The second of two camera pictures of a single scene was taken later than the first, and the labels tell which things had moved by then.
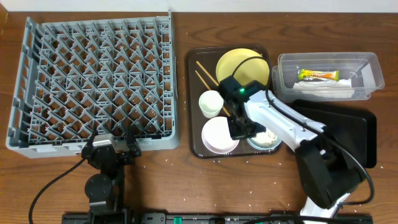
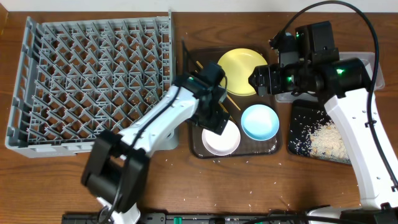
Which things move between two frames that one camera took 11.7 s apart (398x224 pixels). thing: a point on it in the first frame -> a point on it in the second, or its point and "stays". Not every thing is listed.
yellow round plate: x=255 y=69 stays
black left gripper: x=116 y=155 -> x=212 y=118
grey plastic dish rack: x=72 y=78 stays
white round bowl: x=216 y=136 stays
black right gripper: x=236 y=134 -> x=272 y=71
